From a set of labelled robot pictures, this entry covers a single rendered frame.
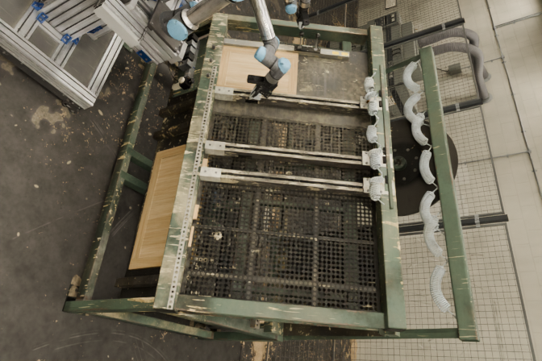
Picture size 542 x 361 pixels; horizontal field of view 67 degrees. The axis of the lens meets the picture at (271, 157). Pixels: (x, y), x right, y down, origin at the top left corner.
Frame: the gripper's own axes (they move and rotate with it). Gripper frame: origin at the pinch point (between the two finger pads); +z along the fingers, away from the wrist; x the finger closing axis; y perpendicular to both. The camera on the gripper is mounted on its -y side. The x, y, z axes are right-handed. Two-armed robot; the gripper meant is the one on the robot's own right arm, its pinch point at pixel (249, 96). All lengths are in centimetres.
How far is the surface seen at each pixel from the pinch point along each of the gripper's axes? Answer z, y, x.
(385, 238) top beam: -11, 95, -61
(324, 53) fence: 4, 54, 79
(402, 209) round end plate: 10, 134, -20
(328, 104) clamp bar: 3, 59, 30
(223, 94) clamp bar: 36.4, -5.2, 25.0
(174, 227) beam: 49, -9, -72
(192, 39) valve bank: 44, -35, 66
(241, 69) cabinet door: 35, 3, 54
